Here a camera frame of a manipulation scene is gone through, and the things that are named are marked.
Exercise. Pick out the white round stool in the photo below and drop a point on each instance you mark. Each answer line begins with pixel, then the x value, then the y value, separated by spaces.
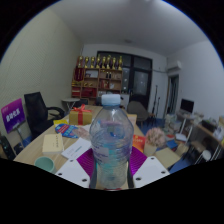
pixel 206 155

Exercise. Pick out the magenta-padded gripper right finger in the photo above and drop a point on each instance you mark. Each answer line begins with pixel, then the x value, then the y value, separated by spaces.
pixel 150 171

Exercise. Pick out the wooden shelf unit with trophies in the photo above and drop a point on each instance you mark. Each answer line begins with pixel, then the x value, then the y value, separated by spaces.
pixel 96 83

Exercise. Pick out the clear plastic water bottle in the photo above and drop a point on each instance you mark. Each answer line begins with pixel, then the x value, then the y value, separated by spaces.
pixel 111 143

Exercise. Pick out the white wall air conditioner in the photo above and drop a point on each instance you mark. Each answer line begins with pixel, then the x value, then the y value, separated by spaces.
pixel 174 66

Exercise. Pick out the white booklet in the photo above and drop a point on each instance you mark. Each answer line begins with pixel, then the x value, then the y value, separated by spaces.
pixel 76 148

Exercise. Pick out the pink flowers in white pot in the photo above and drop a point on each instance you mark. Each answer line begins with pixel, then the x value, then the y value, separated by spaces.
pixel 155 136

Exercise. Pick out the black tripod stand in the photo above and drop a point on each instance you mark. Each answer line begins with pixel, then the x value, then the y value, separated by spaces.
pixel 155 100

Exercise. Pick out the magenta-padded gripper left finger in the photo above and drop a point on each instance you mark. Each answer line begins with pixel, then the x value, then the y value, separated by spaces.
pixel 71 173

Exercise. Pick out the purple sign board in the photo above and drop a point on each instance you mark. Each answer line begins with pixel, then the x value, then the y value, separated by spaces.
pixel 13 115

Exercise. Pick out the blue printed book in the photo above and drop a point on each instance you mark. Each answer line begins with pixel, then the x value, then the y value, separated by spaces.
pixel 66 130

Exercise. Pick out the wooden side desk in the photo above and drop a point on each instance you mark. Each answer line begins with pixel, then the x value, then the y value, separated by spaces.
pixel 206 130

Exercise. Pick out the yellow gift box red ribbon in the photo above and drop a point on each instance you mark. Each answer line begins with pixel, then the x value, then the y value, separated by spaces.
pixel 80 117

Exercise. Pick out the grey armchair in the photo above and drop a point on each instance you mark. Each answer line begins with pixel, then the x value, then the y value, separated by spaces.
pixel 137 111

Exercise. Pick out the pale green ribbed cup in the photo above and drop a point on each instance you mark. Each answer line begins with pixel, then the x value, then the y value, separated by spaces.
pixel 45 165

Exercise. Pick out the dark glass double door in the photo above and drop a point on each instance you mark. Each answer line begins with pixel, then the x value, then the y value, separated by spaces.
pixel 140 83

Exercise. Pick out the orange red book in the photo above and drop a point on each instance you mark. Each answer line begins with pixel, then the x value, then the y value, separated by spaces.
pixel 139 143

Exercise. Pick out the black computer monitor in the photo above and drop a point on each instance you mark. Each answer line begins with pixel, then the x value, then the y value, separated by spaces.
pixel 187 106

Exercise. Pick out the small round white table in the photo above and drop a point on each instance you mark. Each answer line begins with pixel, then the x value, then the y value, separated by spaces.
pixel 70 100

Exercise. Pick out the small pale yellow envelope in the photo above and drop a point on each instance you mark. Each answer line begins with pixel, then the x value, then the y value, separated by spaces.
pixel 53 144

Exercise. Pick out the black office chair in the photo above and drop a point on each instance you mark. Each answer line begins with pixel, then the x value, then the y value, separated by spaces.
pixel 36 111
pixel 6 146

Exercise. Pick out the large pale yellow envelope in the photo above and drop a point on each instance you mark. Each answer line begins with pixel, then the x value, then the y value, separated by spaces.
pixel 168 157

